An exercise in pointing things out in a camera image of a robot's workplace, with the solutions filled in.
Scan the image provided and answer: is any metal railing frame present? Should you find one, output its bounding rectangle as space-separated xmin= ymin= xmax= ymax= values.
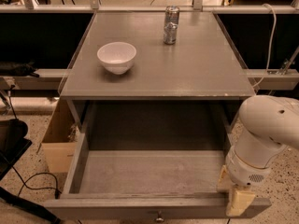
xmin=0 ymin=0 xmax=299 ymax=15

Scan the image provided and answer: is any grey drawer cabinet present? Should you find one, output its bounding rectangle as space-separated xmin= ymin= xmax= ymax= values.
xmin=61 ymin=11 xmax=254 ymax=121

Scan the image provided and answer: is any grey top drawer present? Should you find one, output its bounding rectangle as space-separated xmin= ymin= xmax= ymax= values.
xmin=43 ymin=100 xmax=273 ymax=224

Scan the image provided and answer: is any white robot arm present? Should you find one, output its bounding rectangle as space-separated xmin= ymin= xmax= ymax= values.
xmin=217 ymin=95 xmax=299 ymax=217

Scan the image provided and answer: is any white bowl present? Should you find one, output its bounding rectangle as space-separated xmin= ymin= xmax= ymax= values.
xmin=97 ymin=42 xmax=136 ymax=75

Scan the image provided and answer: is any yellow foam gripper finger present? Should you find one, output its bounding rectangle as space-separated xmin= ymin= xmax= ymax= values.
xmin=216 ymin=165 xmax=233 ymax=192
xmin=226 ymin=186 xmax=256 ymax=217

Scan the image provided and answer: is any black floor cable left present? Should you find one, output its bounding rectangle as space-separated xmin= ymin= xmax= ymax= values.
xmin=0 ymin=152 xmax=62 ymax=201

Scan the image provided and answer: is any silver drink can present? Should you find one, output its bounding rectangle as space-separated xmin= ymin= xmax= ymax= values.
xmin=164 ymin=6 xmax=179 ymax=45

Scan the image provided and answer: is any cardboard box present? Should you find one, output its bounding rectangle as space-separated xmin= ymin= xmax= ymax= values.
xmin=41 ymin=99 xmax=76 ymax=173

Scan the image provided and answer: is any white hanging cable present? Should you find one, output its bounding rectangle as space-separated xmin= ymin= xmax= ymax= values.
xmin=252 ymin=3 xmax=278 ymax=89

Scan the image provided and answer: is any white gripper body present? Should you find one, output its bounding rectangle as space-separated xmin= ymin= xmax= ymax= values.
xmin=225 ymin=129 xmax=286 ymax=187

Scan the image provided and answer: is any black cloth on ledge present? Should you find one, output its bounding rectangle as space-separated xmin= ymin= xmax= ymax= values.
xmin=0 ymin=62 xmax=39 ymax=77

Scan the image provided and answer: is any black stand base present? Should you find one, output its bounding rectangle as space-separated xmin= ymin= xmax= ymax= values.
xmin=0 ymin=119 xmax=62 ymax=224

